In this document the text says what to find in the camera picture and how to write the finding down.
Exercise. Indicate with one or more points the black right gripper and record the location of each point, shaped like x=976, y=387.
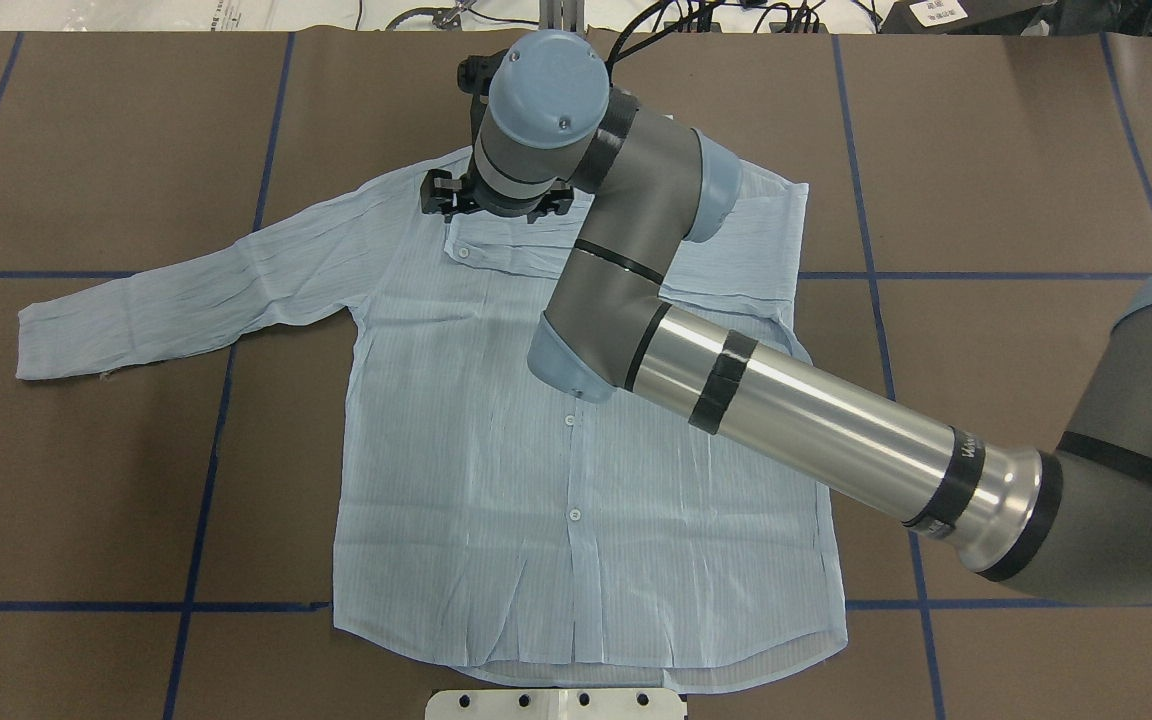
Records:
x=439, y=194

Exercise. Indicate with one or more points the light blue button shirt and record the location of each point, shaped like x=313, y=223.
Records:
x=488, y=522

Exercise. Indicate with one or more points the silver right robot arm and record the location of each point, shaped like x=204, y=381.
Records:
x=1071, y=525

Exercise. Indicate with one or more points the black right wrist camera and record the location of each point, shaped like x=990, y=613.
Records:
x=475, y=74

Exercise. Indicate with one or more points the grey aluminium frame post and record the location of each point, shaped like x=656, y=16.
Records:
x=568, y=15

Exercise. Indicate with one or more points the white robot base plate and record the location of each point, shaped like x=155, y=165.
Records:
x=601, y=703

